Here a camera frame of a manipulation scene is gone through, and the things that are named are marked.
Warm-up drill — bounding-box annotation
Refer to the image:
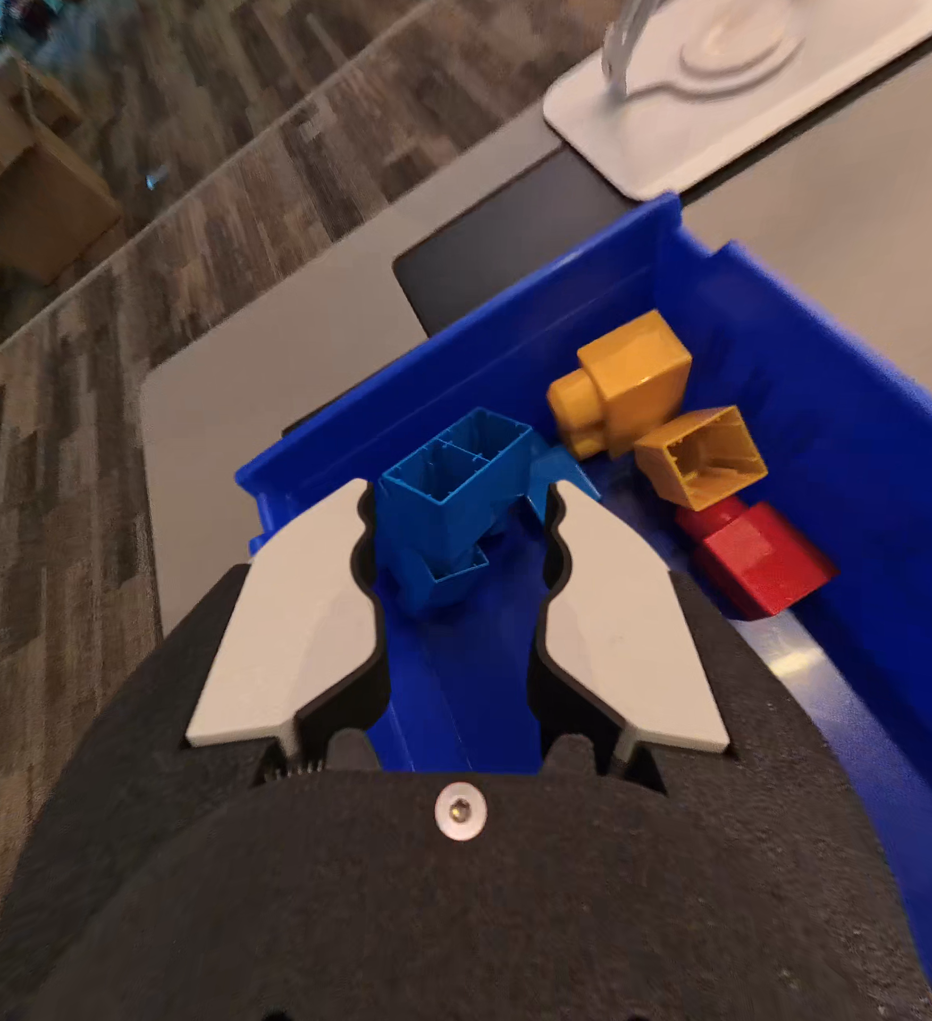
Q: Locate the white stand base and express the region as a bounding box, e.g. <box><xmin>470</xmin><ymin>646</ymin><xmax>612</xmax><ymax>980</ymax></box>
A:
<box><xmin>543</xmin><ymin>0</ymin><xmax>932</xmax><ymax>202</ymax></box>

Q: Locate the red one-stud block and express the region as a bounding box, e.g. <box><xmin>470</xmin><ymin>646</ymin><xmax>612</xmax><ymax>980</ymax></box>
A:
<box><xmin>675</xmin><ymin>496</ymin><xmax>837</xmax><ymax>622</ymax></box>

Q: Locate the yellow one-stud block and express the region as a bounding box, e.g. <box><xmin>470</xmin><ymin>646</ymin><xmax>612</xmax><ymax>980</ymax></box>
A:
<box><xmin>547</xmin><ymin>309</ymin><xmax>693</xmax><ymax>462</ymax></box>
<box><xmin>635</xmin><ymin>405</ymin><xmax>768</xmax><ymax>512</ymax></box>

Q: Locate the black mat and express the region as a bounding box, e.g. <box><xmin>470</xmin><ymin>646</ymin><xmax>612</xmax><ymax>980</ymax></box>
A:
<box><xmin>392</xmin><ymin>150</ymin><xmax>642</xmax><ymax>336</ymax></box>

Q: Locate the blue plastic bin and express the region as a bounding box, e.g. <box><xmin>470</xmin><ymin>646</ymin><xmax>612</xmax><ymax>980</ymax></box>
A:
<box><xmin>234</xmin><ymin>191</ymin><xmax>932</xmax><ymax>1021</ymax></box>

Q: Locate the blue two-stud block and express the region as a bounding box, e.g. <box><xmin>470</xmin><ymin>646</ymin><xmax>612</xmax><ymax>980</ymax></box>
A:
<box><xmin>375</xmin><ymin>407</ymin><xmax>536</xmax><ymax>615</ymax></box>

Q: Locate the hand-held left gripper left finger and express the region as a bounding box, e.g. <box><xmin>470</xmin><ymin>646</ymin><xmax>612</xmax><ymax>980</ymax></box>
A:
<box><xmin>185</xmin><ymin>479</ymin><xmax>391</xmax><ymax>749</ymax></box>

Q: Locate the blue bin divider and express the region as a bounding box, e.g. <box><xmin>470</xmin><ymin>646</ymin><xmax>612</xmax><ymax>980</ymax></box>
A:
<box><xmin>525</xmin><ymin>445</ymin><xmax>601</xmax><ymax>521</ymax></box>

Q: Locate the cardboard box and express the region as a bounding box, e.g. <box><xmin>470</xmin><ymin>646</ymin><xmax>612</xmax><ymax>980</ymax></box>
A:
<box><xmin>0</xmin><ymin>56</ymin><xmax>124</xmax><ymax>284</ymax></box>

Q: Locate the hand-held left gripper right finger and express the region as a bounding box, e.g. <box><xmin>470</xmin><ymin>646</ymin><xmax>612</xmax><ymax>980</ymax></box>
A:
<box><xmin>536</xmin><ymin>480</ymin><xmax>732</xmax><ymax>755</ymax></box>

